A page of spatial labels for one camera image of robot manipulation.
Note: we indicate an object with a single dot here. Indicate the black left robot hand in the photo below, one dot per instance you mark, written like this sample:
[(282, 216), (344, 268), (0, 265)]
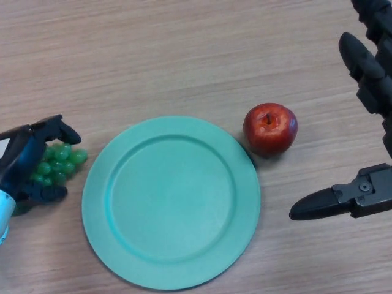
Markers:
[(21, 153)]

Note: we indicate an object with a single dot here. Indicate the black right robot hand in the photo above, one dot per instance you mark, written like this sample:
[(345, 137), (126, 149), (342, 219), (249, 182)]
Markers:
[(367, 193)]

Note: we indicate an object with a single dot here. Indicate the green grape bunch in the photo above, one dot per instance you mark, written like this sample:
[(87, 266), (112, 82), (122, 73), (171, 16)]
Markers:
[(64, 156)]

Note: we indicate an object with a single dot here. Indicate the teal round plate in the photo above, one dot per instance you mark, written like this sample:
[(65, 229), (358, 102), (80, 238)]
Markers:
[(171, 202)]

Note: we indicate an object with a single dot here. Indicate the red apple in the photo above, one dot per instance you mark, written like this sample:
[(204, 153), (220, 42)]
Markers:
[(269, 131)]

